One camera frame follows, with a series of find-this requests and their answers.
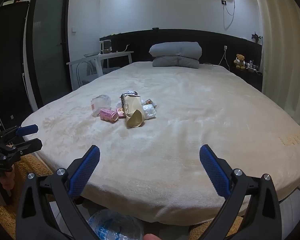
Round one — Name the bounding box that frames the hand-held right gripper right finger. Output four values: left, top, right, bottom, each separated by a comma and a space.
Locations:
199, 144, 287, 240

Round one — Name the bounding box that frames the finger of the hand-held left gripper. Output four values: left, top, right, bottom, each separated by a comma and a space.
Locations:
0, 138, 43, 155
0, 124, 39, 140

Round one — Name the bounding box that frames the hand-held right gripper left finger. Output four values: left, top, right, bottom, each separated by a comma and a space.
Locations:
16, 145, 101, 240

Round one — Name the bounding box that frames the pink carton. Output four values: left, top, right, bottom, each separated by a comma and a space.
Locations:
99, 109, 119, 123

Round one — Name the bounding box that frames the clear plastic bag blue print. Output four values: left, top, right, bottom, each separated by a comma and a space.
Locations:
86, 209, 144, 240

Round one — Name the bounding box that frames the tan paper bag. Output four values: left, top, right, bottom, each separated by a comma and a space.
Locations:
122, 95, 144, 128

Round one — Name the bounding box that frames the brown carton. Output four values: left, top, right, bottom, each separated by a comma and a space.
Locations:
120, 91, 138, 100

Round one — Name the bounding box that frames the person's left hand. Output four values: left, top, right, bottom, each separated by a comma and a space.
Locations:
0, 165, 15, 200

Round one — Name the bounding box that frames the brown fuzzy rug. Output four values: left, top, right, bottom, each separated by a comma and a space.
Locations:
0, 154, 243, 240

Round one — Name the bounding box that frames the bed with beige blanket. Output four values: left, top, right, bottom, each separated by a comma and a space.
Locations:
21, 61, 300, 227

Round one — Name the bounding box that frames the black wardrobe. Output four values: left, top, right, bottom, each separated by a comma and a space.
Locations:
0, 1, 33, 130

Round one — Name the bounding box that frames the frosted glass door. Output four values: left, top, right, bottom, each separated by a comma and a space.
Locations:
23, 0, 73, 108

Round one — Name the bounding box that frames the black bedside table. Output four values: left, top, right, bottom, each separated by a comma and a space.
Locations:
231, 66, 263, 92

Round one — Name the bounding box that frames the clear chair with grey seat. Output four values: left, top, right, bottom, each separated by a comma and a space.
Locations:
76, 61, 120, 85

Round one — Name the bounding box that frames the white desk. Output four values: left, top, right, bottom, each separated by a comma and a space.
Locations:
66, 51, 134, 90

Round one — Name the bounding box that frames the cluster of toiletry bottles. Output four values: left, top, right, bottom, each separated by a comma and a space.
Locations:
246, 59, 262, 73

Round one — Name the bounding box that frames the small countertop appliance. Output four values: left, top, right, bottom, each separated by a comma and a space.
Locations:
100, 39, 112, 54

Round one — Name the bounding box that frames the brown teddy bear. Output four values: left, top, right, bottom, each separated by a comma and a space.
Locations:
234, 53, 247, 70

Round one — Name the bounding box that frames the grey pillow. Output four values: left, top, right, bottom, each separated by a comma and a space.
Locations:
152, 56, 200, 68

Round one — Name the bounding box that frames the folded grey quilt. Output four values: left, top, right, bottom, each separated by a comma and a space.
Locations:
149, 41, 203, 61

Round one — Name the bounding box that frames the black headboard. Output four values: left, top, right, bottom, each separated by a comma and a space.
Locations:
99, 29, 263, 92

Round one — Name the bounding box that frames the cream curtain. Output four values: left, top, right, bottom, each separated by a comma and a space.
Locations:
250, 0, 300, 133

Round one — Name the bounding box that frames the white charger cable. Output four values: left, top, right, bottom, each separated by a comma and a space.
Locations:
202, 45, 230, 72

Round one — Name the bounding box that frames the white air conditioner cable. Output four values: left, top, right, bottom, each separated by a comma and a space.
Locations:
223, 0, 237, 29

